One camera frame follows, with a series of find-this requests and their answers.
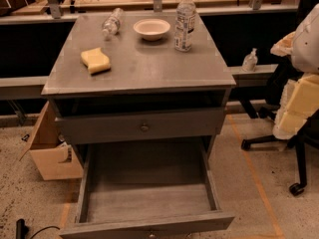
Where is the open grey lower drawer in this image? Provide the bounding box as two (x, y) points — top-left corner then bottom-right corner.
(61, 138), (234, 239)

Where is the small pump dispenser bottle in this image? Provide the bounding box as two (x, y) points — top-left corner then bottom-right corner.
(242, 48), (258, 72)

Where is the cardboard box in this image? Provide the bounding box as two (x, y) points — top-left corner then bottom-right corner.
(19, 103), (83, 180)

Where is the grey metal rail shelf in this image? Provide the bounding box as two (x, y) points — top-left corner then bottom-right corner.
(0, 64), (277, 101)

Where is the clear plastic water bottle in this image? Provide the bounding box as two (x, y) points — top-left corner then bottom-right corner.
(174, 0), (196, 52)

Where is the black office chair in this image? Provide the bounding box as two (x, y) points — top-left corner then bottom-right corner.
(240, 55), (319, 197)

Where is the white paper bowl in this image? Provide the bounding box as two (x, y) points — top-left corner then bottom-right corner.
(134, 19), (170, 41)

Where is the lying clear plastic bottle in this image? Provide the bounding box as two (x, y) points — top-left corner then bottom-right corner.
(102, 8), (124, 39)

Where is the yellow sponge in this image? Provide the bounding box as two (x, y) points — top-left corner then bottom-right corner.
(81, 48), (111, 75)

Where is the grey wooden drawer cabinet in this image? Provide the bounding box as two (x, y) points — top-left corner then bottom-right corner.
(41, 10), (237, 239)

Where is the black cable with plug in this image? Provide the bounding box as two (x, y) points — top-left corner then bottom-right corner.
(15, 218), (62, 239)

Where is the closed grey upper drawer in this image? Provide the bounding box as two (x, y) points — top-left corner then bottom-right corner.
(56, 109), (224, 144)

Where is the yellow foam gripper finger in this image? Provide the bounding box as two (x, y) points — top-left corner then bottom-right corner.
(271, 32), (319, 139)

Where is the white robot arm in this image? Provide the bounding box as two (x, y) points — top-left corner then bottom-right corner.
(270, 4), (319, 139)

